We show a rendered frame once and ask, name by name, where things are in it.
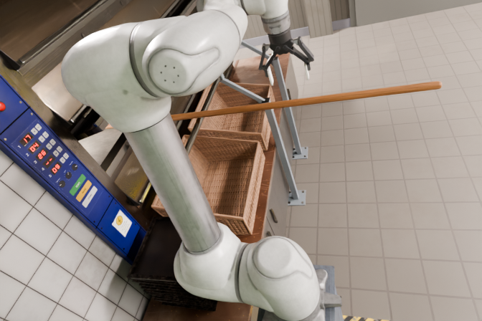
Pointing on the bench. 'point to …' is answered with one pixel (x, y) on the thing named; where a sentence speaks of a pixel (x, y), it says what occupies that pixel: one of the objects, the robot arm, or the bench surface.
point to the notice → (122, 223)
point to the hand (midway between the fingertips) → (289, 78)
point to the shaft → (310, 100)
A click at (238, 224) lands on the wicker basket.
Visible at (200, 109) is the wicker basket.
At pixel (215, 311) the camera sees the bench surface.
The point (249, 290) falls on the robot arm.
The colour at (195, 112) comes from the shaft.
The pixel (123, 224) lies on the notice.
